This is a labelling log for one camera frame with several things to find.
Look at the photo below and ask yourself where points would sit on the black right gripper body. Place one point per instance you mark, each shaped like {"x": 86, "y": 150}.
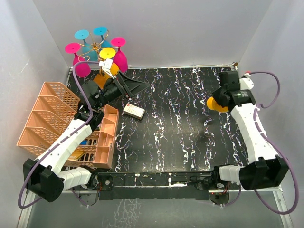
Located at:
{"x": 217, "y": 96}

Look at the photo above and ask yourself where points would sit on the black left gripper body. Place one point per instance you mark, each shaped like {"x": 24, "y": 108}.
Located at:
{"x": 114, "y": 90}

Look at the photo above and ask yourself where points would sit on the yellow wine glass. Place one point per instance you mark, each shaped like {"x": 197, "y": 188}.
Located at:
{"x": 107, "y": 55}
{"x": 214, "y": 106}

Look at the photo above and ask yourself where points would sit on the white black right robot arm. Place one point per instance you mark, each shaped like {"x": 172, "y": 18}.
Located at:
{"x": 266, "y": 169}

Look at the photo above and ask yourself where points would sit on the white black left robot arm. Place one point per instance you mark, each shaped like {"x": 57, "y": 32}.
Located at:
{"x": 64, "y": 142}

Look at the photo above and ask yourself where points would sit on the blue wine glass left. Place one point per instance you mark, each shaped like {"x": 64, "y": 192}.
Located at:
{"x": 88, "y": 52}

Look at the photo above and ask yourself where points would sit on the blue wine glass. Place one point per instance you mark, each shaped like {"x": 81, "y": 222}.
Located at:
{"x": 88, "y": 52}
{"x": 103, "y": 32}

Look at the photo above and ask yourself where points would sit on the blue wine glass right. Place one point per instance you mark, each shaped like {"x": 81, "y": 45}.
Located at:
{"x": 103, "y": 32}

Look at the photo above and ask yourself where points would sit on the white red small box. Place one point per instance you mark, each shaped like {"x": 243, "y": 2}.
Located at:
{"x": 134, "y": 111}

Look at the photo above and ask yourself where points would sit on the pink plastic file organizer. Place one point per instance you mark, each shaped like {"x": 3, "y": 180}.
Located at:
{"x": 52, "y": 112}

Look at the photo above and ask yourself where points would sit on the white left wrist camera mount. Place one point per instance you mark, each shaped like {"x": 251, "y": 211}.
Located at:
{"x": 108, "y": 69}

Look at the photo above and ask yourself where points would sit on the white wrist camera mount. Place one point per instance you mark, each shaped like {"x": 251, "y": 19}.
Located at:
{"x": 245, "y": 81}
{"x": 108, "y": 69}

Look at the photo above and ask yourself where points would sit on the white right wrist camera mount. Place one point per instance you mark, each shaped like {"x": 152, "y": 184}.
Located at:
{"x": 245, "y": 81}

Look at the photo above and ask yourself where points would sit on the gold wire wine glass rack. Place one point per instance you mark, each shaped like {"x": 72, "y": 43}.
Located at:
{"x": 97, "y": 48}

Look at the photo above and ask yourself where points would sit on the black metal front rail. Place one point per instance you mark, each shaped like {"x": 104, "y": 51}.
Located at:
{"x": 200, "y": 186}

